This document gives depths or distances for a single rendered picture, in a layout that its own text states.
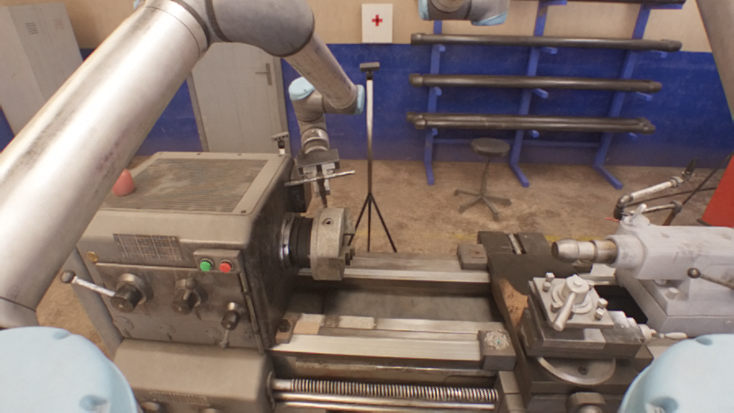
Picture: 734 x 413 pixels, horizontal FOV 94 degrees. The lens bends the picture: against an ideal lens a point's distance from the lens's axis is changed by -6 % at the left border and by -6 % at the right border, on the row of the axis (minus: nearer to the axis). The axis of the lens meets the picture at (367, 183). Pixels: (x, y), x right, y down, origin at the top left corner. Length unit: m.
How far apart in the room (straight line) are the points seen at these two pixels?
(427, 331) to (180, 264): 0.83
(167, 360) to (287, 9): 1.17
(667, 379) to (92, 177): 0.54
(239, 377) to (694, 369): 1.21
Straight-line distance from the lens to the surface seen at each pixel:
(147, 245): 1.17
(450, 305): 1.62
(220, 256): 1.04
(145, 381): 1.49
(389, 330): 1.36
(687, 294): 1.62
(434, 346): 1.32
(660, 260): 1.50
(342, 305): 1.59
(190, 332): 1.38
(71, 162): 0.49
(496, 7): 1.04
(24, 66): 4.35
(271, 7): 0.64
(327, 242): 1.17
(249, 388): 1.34
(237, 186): 1.20
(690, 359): 0.33
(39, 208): 0.47
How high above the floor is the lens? 1.89
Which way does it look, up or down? 29 degrees down
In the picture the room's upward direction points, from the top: straight up
